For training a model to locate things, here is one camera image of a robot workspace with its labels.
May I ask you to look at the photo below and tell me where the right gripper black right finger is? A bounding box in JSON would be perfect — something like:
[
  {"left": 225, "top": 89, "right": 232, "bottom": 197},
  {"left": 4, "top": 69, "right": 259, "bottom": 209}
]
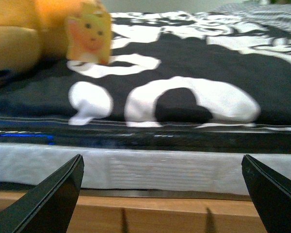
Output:
[{"left": 242, "top": 154, "right": 291, "bottom": 233}]

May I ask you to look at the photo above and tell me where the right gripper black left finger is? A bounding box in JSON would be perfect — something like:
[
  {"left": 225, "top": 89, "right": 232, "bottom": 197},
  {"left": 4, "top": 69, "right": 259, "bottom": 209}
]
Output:
[{"left": 0, "top": 154, "right": 84, "bottom": 233}]

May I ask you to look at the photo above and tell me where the orange plush giraffe toy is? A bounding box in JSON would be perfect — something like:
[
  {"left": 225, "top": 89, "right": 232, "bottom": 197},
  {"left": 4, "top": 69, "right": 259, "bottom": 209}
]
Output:
[{"left": 0, "top": 0, "right": 105, "bottom": 75}]

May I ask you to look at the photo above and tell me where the white mattress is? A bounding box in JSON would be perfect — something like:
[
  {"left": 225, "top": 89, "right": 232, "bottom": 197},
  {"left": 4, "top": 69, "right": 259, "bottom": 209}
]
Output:
[{"left": 0, "top": 142, "right": 291, "bottom": 196}]

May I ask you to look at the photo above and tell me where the black and white bedspread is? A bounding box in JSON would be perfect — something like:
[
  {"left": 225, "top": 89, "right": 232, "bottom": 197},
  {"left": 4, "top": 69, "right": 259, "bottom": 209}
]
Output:
[{"left": 0, "top": 3, "right": 291, "bottom": 153}]

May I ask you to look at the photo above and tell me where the yellow cat face toy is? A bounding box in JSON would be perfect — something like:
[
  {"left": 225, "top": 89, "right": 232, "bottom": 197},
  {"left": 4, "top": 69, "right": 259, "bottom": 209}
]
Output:
[{"left": 65, "top": 1, "right": 113, "bottom": 65}]

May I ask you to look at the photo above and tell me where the wooden bed frame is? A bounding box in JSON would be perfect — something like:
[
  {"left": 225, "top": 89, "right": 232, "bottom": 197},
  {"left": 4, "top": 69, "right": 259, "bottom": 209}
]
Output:
[{"left": 0, "top": 189, "right": 267, "bottom": 233}]

